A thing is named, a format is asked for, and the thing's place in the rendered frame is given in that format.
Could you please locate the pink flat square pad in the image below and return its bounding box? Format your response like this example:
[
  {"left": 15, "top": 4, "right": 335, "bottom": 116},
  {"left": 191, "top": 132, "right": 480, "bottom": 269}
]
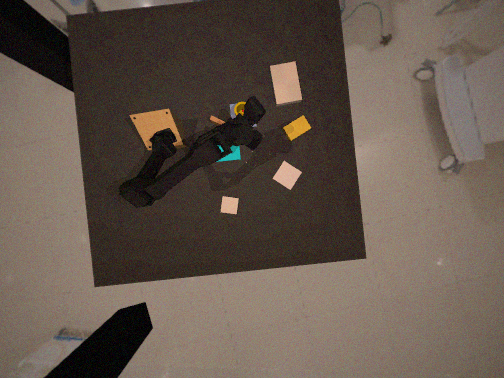
[{"left": 273, "top": 161, "right": 302, "bottom": 190}]

